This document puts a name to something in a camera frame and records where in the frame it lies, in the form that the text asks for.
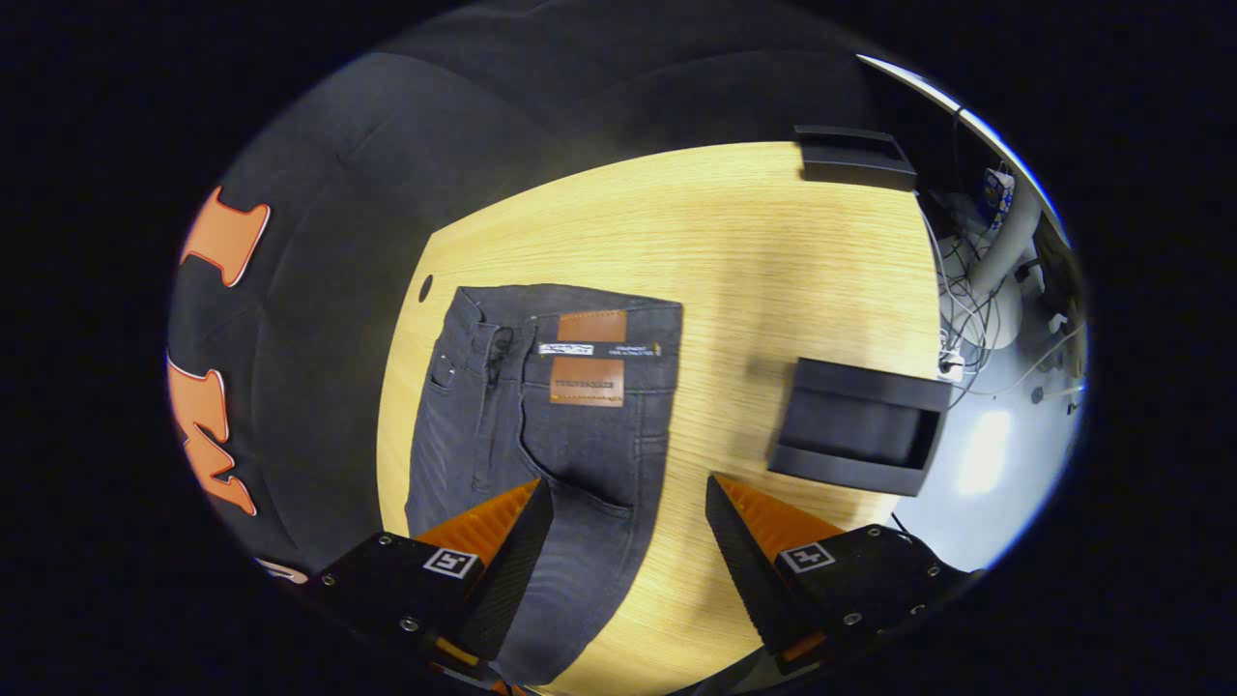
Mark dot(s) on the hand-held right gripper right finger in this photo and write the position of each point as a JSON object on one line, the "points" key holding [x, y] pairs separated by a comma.
{"points": [[749, 570]]}

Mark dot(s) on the small black tray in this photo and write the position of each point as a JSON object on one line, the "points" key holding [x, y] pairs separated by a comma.
{"points": [[850, 159]]}

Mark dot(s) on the white pole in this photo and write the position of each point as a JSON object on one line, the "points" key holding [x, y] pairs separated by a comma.
{"points": [[1005, 246]]}

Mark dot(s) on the dark grey jeans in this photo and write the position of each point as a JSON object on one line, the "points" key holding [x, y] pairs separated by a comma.
{"points": [[580, 454]]}

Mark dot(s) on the large black tray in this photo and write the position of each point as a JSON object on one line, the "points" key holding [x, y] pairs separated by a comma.
{"points": [[850, 425]]}

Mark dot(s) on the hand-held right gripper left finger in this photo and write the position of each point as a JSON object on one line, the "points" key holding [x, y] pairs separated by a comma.
{"points": [[512, 570]]}

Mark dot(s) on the black backdrop cloth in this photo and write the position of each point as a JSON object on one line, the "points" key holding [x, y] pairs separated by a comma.
{"points": [[338, 193]]}

